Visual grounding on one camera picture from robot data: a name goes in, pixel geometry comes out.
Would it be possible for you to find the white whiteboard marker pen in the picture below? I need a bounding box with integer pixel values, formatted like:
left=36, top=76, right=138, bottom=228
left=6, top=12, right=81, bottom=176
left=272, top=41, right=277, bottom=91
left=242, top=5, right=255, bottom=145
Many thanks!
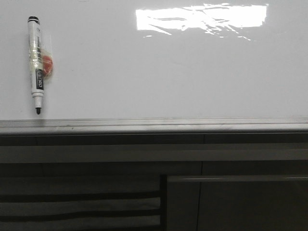
left=27, top=16, right=53, bottom=115

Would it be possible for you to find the grey cabinet panel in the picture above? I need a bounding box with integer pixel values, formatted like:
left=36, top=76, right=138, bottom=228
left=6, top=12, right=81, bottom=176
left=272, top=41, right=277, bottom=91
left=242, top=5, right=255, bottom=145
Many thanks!
left=167, top=175, right=308, bottom=231

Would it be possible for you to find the white whiteboard with aluminium frame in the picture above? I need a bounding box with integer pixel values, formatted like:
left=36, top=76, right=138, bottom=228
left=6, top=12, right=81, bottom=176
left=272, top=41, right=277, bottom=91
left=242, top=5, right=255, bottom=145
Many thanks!
left=0, top=0, right=308, bottom=135

